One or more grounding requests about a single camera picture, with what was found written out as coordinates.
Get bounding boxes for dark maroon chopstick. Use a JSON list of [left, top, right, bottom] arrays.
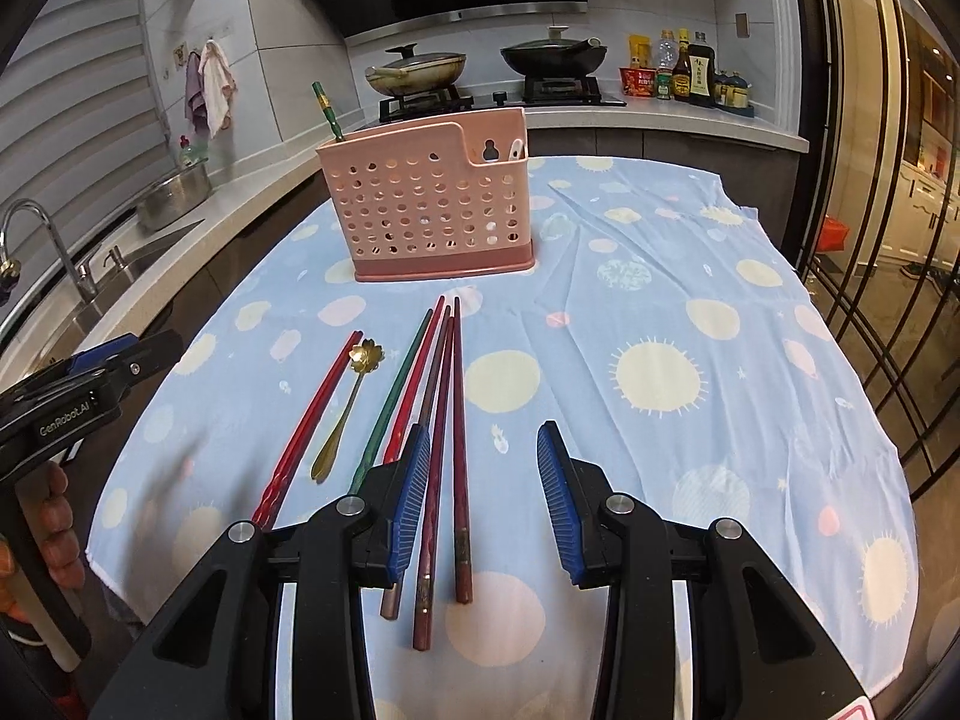
[[379, 305, 451, 621], [412, 317, 454, 652]]

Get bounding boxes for red chopstick black band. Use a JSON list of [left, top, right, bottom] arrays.
[[384, 296, 446, 465]]

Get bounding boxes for bright red chopstick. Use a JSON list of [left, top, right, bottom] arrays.
[[248, 330, 362, 530], [257, 330, 365, 533]]

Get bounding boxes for gold flower spoon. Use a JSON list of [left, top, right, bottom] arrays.
[[311, 338, 384, 484]]

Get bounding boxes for green chopstick gold band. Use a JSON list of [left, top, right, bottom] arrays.
[[311, 82, 345, 142]]

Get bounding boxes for steel kitchen sink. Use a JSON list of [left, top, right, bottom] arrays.
[[29, 218, 207, 369]]

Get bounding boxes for person's left hand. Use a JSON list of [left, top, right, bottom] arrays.
[[0, 461, 85, 622]]

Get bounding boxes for chrome sink faucet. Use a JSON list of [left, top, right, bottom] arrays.
[[0, 198, 100, 306]]

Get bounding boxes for steel pot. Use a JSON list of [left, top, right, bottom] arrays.
[[135, 161, 213, 231]]

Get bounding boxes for blue patterned tablecloth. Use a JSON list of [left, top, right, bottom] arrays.
[[86, 158, 918, 718]]

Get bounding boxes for green dish soap bottle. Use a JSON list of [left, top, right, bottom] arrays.
[[179, 135, 205, 169]]

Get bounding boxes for purple hanging towel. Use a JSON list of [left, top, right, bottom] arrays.
[[184, 50, 208, 137]]

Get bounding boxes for white hanging towel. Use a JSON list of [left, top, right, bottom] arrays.
[[199, 39, 238, 138]]

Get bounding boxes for pink perforated utensil holder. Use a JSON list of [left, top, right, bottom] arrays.
[[317, 106, 535, 283]]

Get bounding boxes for beige lidded frying pan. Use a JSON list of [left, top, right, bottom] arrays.
[[364, 44, 467, 98]]

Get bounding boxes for black gas stove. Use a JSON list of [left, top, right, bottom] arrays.
[[377, 76, 626, 124]]

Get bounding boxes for small condiment jars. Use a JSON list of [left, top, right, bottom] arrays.
[[715, 70, 755, 117]]

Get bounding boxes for brown sauce bottle yellow cap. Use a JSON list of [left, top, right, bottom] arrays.
[[672, 28, 692, 103]]

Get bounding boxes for black lidded wok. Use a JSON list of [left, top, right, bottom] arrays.
[[501, 26, 607, 80]]

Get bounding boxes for clear oil bottle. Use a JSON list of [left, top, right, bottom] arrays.
[[656, 29, 677, 101]]

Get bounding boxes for dark soy sauce bottle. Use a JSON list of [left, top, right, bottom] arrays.
[[688, 44, 716, 107]]

